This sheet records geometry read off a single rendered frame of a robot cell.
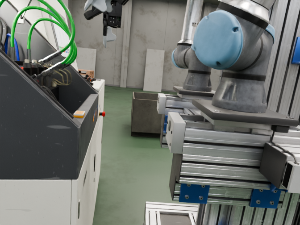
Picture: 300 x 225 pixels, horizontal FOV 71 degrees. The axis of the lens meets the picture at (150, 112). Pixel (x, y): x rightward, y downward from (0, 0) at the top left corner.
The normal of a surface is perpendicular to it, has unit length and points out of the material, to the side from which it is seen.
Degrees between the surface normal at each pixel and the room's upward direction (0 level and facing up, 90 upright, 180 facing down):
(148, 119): 90
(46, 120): 90
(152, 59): 75
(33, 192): 90
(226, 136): 90
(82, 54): 82
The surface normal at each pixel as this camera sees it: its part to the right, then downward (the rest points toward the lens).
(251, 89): 0.02, -0.09
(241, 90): -0.32, -0.14
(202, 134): 0.03, 0.22
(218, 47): -0.75, 0.18
